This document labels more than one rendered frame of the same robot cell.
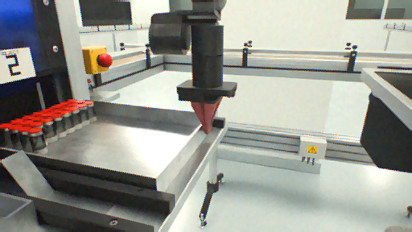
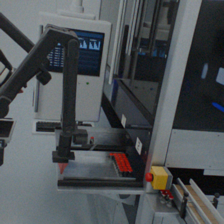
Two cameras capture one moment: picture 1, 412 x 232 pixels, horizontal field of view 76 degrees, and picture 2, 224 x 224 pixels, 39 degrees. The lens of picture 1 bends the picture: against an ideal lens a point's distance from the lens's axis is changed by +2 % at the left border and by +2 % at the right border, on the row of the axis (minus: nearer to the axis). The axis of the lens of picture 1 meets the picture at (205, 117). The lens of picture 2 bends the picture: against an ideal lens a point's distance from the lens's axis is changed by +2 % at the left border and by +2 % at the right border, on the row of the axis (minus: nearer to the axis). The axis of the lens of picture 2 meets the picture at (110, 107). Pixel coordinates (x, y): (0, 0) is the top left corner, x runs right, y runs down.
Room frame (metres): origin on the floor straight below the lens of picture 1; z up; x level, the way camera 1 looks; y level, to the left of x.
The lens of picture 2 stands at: (1.67, -0.51, 1.68)
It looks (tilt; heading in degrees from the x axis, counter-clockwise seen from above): 18 degrees down; 149
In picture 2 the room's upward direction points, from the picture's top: 9 degrees clockwise
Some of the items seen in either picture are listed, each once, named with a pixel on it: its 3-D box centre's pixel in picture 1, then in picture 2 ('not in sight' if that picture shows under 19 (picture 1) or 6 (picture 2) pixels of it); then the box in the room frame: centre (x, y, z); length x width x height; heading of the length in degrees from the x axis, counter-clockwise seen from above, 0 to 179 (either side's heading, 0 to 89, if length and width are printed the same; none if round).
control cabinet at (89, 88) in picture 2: not in sight; (70, 68); (-0.44, 0.36, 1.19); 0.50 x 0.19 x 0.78; 74
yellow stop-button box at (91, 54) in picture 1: (90, 59); (159, 177); (0.77, 0.33, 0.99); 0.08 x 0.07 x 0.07; 73
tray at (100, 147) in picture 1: (109, 134); (96, 166); (0.46, 0.19, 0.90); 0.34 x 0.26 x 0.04; 72
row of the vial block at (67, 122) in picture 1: (63, 124); (117, 165); (0.49, 0.29, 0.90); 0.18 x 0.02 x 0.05; 162
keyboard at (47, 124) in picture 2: not in sight; (65, 127); (-0.21, 0.28, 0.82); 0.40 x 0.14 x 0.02; 74
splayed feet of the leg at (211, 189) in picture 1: (212, 191); not in sight; (1.39, -0.05, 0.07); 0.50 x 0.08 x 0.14; 163
